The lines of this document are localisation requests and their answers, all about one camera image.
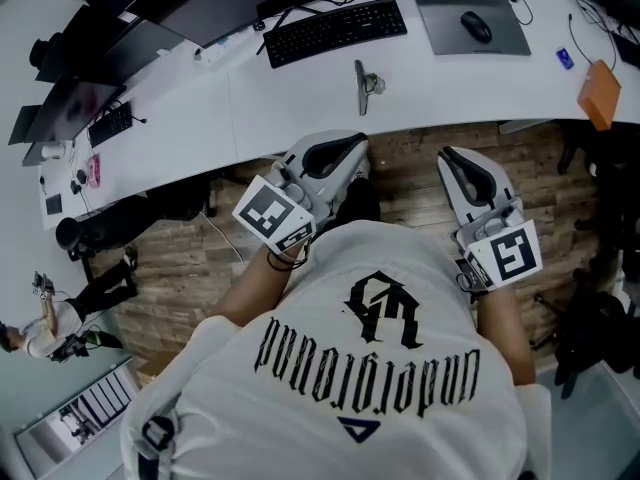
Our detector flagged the person's left forearm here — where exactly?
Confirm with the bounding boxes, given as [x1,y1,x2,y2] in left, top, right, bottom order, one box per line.
[209,247,314,329]

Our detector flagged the grey mouse pad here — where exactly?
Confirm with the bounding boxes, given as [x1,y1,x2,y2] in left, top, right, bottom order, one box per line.
[411,0,533,58]

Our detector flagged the person's white printed shirt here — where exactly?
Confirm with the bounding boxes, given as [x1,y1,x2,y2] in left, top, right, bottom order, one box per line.
[119,219,554,480]

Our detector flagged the white power strip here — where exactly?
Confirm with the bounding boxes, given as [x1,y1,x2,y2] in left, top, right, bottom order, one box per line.
[193,42,225,68]

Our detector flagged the black computer mouse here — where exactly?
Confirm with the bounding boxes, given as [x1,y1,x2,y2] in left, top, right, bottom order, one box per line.
[459,10,494,45]

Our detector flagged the small black keyboard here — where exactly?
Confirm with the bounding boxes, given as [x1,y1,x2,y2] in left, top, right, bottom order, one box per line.
[87,101,135,149]

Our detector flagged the black office chair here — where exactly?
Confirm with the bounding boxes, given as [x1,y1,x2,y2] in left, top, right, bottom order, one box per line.
[553,122,640,279]
[528,267,640,402]

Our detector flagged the wide curved black monitor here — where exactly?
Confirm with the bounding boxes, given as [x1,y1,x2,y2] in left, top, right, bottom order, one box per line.
[124,0,386,49]

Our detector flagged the black wrist bands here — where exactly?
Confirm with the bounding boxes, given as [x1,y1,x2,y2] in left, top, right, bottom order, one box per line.
[266,245,312,272]

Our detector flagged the orange box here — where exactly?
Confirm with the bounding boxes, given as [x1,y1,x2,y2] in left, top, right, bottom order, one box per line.
[576,58,623,132]

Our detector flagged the black cable with plug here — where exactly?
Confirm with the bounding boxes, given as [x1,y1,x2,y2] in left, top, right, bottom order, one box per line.
[567,12,601,65]

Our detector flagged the person's black trousers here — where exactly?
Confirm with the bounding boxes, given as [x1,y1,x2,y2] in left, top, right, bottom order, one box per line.
[331,177,384,237]

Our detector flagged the black round device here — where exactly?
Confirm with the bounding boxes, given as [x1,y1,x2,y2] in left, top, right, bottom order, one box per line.
[28,31,77,70]

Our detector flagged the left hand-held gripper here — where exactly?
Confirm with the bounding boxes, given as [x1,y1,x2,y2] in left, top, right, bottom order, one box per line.
[232,130,370,255]

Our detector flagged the black harness buckle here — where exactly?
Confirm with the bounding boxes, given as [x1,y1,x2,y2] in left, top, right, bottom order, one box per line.
[141,415,177,453]

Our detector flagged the black laptop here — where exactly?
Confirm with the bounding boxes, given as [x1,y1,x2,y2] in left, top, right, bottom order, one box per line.
[612,32,640,69]

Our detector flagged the white floor cable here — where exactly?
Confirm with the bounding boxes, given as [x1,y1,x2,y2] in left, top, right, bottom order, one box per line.
[203,211,247,270]

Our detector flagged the large black keyboard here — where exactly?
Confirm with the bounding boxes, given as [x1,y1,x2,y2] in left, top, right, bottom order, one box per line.
[261,0,409,71]

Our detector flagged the pink packet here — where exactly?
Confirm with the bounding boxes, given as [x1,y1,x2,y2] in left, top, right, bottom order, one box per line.
[85,152,103,188]

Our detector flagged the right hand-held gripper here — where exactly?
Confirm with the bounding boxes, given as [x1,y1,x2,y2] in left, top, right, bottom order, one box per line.
[437,146,544,292]

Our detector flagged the person's right forearm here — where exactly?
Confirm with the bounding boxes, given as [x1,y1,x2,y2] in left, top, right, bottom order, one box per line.
[472,287,537,388]

